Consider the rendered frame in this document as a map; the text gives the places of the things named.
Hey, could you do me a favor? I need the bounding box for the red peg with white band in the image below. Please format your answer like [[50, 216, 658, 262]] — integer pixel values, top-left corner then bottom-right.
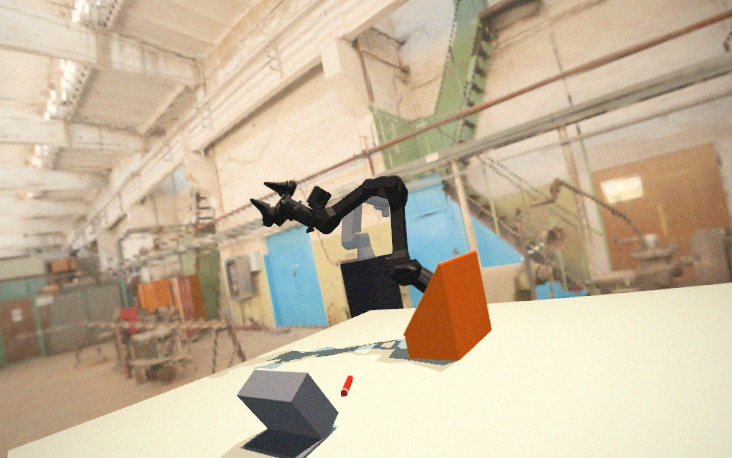
[[341, 376, 353, 397]]

